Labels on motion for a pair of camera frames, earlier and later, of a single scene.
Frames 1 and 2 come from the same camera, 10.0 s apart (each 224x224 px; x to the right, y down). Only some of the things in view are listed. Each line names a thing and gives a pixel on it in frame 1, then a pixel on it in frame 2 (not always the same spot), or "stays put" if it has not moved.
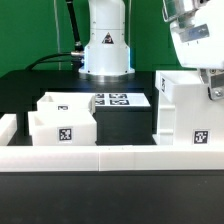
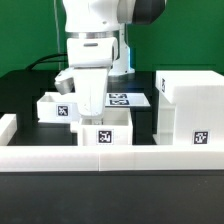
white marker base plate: x=121 y=100 stays put
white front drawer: x=63 y=128 -> x=114 y=127
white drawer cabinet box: x=187 y=115 stays put
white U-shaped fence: x=104 y=158 stays put
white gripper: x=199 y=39 -> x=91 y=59
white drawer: x=66 y=102 stays put
